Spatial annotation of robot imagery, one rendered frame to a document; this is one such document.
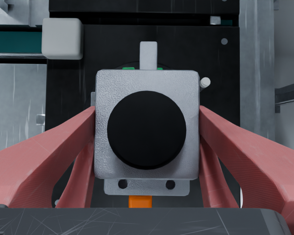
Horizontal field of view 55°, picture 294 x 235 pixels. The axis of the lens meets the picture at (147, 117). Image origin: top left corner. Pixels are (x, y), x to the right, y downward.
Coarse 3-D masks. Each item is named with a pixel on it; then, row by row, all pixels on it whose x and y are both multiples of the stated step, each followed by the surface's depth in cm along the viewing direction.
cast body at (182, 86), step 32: (96, 96) 12; (128, 96) 11; (160, 96) 11; (192, 96) 12; (96, 128) 12; (128, 128) 11; (160, 128) 10; (192, 128) 11; (96, 160) 11; (128, 160) 10; (160, 160) 10; (192, 160) 11; (128, 192) 14; (160, 192) 14
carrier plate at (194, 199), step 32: (96, 32) 35; (128, 32) 35; (160, 32) 35; (192, 32) 35; (224, 32) 35; (64, 64) 35; (96, 64) 35; (192, 64) 35; (224, 64) 35; (64, 96) 35; (224, 96) 35; (96, 192) 34; (192, 192) 34
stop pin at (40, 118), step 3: (39, 114) 35; (42, 114) 35; (36, 117) 35; (39, 117) 35; (42, 117) 35; (36, 120) 35; (39, 120) 35; (42, 120) 35; (36, 123) 35; (39, 123) 35; (42, 123) 35
